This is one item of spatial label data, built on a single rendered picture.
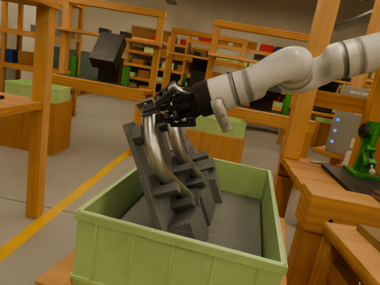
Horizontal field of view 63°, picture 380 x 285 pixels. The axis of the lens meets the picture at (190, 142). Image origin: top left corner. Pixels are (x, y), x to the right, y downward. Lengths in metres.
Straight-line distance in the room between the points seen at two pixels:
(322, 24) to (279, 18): 9.91
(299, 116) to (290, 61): 1.18
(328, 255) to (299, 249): 0.21
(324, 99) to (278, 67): 1.29
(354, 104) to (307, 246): 0.92
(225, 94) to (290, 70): 0.13
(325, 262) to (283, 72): 0.72
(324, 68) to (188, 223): 0.43
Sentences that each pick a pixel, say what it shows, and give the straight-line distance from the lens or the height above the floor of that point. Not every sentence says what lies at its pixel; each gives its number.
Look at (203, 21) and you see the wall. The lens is 11.58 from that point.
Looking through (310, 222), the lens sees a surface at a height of 0.79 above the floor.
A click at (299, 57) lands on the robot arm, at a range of 0.63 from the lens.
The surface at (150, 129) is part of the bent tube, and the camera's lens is 0.66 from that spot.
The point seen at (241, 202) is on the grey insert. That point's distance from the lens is 1.12.
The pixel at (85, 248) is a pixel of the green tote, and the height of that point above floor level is 0.88.
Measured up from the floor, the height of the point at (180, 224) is 0.92.
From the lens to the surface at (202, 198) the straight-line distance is 0.89.
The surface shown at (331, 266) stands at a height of 0.73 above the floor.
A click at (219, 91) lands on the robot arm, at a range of 0.63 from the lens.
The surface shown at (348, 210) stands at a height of 0.87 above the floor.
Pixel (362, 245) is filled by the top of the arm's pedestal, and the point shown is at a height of 0.85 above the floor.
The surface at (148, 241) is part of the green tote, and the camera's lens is 0.63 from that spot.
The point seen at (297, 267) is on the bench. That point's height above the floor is 0.59.
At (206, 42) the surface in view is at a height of 2.00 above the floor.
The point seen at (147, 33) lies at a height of 2.23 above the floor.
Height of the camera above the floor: 1.27
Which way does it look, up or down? 13 degrees down
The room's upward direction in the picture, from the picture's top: 10 degrees clockwise
